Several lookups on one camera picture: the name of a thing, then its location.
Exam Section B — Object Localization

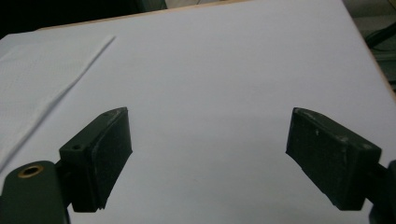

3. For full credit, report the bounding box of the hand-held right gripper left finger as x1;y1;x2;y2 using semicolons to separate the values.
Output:
58;106;134;214

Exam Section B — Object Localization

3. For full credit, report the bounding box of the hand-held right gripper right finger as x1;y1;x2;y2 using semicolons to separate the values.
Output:
285;106;383;211

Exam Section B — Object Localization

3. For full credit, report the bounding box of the white paper towel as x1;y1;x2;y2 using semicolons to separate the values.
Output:
0;31;117;174

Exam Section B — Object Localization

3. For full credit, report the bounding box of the dark cable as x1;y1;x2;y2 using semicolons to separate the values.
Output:
364;21;396;49

